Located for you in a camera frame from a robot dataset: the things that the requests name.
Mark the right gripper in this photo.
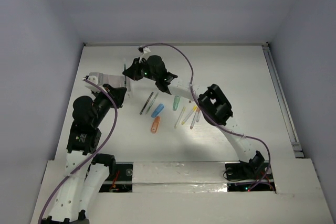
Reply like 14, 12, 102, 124
123, 57, 158, 82

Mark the black pen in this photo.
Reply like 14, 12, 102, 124
139, 92, 154, 115

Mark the light green pen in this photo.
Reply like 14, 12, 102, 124
145, 92, 159, 114

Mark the blue correction tape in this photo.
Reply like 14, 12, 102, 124
151, 103, 164, 118

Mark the green correction tape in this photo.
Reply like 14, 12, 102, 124
172, 95, 181, 111

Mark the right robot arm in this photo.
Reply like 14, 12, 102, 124
122, 55, 265, 179

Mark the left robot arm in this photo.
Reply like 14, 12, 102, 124
38, 84, 127, 223

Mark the white divided container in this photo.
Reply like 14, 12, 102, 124
108, 75, 133, 99

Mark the orange correction tape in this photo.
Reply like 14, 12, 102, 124
151, 116, 161, 133

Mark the yellow-green highlighter pen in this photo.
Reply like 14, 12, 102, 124
174, 106, 186, 129

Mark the yellow tipped marker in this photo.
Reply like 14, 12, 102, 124
181, 106, 197, 125

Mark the orange banded white marker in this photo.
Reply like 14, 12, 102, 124
196, 108, 201, 122

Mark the pink tipped white marker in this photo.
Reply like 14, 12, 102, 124
190, 108, 199, 130

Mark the white foam front board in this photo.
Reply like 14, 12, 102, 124
30, 157, 330, 224

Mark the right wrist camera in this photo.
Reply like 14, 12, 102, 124
138, 47, 151, 62

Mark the aluminium side rail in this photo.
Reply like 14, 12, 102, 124
262, 45, 305, 158

